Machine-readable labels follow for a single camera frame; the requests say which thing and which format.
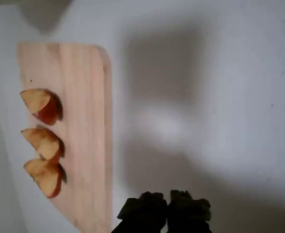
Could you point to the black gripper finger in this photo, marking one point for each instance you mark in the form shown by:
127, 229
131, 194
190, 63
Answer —
188, 213
142, 213

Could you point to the apple slice with red skin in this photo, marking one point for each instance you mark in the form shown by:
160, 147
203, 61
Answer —
47, 177
40, 102
45, 143

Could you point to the wooden cutting board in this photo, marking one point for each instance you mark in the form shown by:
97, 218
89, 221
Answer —
84, 121

